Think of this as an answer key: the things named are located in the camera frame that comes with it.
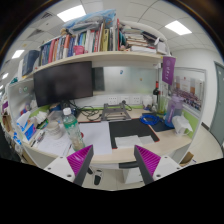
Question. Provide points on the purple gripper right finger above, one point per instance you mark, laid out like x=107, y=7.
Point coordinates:
x=147, y=162

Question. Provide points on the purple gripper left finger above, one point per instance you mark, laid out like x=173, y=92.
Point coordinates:
x=79, y=163

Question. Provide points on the clear plastic water bottle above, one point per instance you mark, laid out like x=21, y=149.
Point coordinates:
x=72, y=127

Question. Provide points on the purple translucent water jug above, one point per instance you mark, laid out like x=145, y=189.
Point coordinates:
x=175, y=106

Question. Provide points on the black slipper under desk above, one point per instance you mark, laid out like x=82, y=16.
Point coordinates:
x=98, y=177

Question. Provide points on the white large desk paper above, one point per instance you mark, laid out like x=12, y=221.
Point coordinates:
x=96, y=134

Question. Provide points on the white paper sheet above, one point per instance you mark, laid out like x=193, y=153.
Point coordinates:
x=131, y=141

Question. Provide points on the black desk mat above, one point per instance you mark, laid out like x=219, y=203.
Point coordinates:
x=130, y=128

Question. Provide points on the white plastic cup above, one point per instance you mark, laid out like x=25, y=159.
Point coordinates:
x=54, y=130

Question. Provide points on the white crumpled tissue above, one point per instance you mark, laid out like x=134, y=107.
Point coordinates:
x=181, y=125

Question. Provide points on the grey metal laptop stand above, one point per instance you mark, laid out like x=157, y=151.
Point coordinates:
x=115, y=113

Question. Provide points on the white tissue pack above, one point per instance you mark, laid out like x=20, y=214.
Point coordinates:
x=27, y=127

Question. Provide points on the dark glass bottle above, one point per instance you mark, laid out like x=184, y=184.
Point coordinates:
x=156, y=93

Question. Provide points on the black computer monitor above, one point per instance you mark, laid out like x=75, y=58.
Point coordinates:
x=63, y=82

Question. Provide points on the purple hanging banner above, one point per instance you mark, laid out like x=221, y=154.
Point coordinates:
x=168, y=69

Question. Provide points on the white wooden shelf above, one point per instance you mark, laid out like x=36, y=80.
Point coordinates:
x=110, y=58

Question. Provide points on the stack of lying books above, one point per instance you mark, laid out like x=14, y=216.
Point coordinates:
x=139, y=40

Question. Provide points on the row of upright books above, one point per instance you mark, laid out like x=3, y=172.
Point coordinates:
x=103, y=38

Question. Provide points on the blue plastic bag on shelf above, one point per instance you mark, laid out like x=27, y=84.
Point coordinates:
x=92, y=20

